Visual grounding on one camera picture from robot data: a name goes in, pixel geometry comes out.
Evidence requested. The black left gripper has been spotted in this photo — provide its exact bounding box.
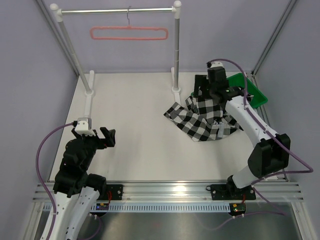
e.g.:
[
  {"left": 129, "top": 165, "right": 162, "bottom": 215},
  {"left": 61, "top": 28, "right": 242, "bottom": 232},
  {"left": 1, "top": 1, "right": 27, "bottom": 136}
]
[{"left": 72, "top": 127, "right": 115, "bottom": 171}]

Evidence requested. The black white checked shirt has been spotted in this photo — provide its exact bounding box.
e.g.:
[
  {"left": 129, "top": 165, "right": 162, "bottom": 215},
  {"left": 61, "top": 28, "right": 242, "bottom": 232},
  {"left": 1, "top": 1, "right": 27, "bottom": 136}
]
[{"left": 163, "top": 95, "right": 241, "bottom": 142}]

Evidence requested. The pink clothes hanger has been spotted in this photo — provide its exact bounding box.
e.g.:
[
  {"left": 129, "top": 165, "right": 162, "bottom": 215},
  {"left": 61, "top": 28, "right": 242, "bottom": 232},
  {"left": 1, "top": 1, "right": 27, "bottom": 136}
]
[{"left": 89, "top": 6, "right": 169, "bottom": 41}]

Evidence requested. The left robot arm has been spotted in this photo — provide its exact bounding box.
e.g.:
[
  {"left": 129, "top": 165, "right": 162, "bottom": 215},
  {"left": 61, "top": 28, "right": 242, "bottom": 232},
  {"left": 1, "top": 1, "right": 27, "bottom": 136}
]
[{"left": 35, "top": 123, "right": 116, "bottom": 240}]

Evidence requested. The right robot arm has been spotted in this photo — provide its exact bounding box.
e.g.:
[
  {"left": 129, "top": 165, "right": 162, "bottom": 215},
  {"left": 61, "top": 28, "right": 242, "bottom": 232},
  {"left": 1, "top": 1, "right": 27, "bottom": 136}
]
[{"left": 193, "top": 61, "right": 291, "bottom": 200}]

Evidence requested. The silver white clothes rack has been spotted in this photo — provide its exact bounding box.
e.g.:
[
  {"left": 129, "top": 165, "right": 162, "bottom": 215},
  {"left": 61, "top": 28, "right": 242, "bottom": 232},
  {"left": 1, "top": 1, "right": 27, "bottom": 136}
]
[{"left": 50, "top": 0, "right": 182, "bottom": 123}]

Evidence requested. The green plastic tray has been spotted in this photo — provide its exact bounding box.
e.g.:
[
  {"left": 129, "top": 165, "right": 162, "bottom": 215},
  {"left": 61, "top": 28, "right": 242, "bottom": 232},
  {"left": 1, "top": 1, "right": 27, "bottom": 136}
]
[{"left": 190, "top": 72, "right": 269, "bottom": 109}]

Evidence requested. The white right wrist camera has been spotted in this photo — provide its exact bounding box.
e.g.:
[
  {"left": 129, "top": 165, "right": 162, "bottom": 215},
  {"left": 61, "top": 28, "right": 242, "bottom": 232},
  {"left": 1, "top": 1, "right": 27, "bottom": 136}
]
[{"left": 206, "top": 60, "right": 224, "bottom": 69}]

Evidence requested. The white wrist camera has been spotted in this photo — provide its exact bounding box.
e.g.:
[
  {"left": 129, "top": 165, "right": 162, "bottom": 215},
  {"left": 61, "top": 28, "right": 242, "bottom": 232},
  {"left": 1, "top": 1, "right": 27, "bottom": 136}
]
[
  {"left": 72, "top": 117, "right": 97, "bottom": 137},
  {"left": 206, "top": 60, "right": 224, "bottom": 69}
]

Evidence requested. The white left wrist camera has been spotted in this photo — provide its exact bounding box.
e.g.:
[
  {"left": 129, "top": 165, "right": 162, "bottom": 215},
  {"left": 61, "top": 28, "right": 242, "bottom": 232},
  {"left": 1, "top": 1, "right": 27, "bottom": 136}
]
[{"left": 72, "top": 117, "right": 97, "bottom": 137}]

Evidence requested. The white slotted cable duct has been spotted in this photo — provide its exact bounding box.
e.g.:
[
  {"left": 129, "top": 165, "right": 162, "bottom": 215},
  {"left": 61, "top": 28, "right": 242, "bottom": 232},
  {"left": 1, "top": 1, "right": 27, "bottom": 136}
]
[{"left": 43, "top": 202, "right": 235, "bottom": 212}]

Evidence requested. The aluminium mounting rail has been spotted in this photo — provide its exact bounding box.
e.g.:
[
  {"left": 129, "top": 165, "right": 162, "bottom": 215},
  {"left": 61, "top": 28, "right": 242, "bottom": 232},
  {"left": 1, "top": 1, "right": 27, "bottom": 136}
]
[{"left": 32, "top": 179, "right": 305, "bottom": 203}]

